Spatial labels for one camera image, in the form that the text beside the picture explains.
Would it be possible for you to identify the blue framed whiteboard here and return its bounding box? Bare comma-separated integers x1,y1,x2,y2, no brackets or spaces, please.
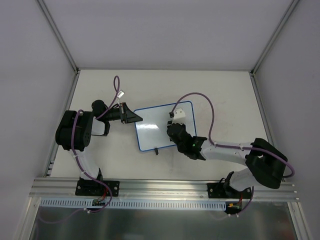
133,101,197,152

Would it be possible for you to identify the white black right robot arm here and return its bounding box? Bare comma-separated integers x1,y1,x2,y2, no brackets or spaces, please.
166,121,288,199

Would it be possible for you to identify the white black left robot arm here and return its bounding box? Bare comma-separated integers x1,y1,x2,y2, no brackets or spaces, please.
55,100,143,197

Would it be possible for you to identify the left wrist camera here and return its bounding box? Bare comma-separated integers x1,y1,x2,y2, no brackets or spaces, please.
117,90,125,99

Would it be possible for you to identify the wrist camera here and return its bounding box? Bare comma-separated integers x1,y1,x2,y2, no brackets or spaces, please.
117,90,125,99
169,108,186,125

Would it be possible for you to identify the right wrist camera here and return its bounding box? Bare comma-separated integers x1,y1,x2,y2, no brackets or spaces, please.
169,108,186,125

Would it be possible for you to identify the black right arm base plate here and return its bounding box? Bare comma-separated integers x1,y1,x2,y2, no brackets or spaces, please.
206,182,252,199

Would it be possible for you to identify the slotted white cable duct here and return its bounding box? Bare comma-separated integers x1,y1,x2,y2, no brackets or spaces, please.
39,197,227,211

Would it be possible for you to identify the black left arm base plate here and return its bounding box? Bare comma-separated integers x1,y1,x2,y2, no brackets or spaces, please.
75,178,120,197

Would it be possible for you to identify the left aluminium frame post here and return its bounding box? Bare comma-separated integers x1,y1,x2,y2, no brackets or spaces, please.
36,0,81,76

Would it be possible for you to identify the aluminium frame post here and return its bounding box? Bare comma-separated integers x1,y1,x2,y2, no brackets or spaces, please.
250,0,301,76
36,0,81,76

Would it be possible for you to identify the aluminium front rail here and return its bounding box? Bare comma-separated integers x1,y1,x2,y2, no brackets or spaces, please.
29,177,300,202

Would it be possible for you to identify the right aluminium frame post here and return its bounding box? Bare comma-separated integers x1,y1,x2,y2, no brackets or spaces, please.
250,0,301,76

